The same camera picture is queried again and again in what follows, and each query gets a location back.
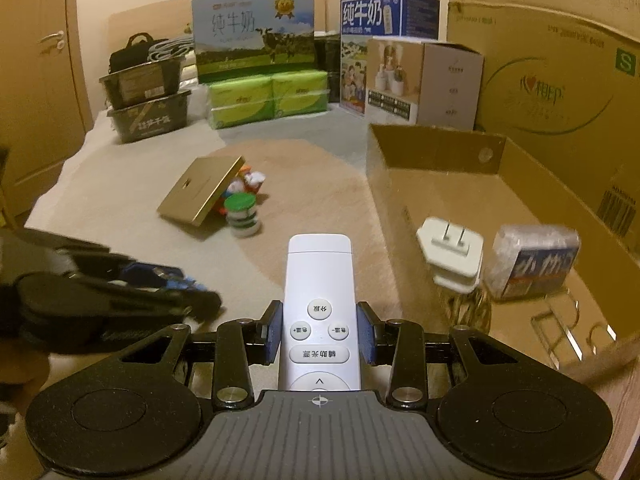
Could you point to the white remote control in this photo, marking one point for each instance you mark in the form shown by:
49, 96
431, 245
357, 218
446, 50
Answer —
317, 270

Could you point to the grey white patterned bundle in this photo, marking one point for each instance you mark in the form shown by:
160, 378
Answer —
170, 49

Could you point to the white two-prong plug adapter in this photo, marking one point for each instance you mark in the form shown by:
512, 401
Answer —
450, 255

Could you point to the cow print milk carton box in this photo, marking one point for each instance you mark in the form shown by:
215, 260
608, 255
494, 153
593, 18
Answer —
250, 35

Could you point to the dark gift box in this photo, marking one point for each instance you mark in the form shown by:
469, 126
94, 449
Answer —
150, 117
140, 82

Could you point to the wooden door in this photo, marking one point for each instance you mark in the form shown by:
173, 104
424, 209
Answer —
40, 110

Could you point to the black laptop bag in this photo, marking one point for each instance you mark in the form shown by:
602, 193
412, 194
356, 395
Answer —
127, 55

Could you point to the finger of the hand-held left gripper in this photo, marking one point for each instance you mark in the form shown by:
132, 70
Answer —
165, 302
65, 252

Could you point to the blue milk carton box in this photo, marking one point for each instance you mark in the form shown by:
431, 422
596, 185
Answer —
390, 15

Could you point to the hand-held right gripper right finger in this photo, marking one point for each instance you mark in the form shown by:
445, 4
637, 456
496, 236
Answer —
367, 334

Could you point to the blue cat toy figure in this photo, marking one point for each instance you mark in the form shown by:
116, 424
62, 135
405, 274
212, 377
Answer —
250, 180

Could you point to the clear plastic box blue label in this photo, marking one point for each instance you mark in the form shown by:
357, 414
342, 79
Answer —
535, 265

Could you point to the shallow cardboard box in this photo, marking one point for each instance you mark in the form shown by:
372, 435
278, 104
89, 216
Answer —
390, 195

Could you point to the green tissue pack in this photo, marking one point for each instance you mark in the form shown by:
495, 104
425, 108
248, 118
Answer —
300, 92
240, 102

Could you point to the large brown cardboard box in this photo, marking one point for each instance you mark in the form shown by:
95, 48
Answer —
550, 60

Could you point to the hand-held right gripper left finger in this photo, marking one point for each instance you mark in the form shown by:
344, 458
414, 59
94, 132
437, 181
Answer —
272, 332

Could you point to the dark green box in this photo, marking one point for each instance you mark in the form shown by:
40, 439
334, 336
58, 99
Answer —
327, 55

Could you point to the white humidifier product box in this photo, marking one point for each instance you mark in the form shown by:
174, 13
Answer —
445, 85

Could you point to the gold switch plate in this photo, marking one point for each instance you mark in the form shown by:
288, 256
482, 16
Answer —
197, 190

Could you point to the small green lid bottle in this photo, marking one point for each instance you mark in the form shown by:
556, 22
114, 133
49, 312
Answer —
242, 215

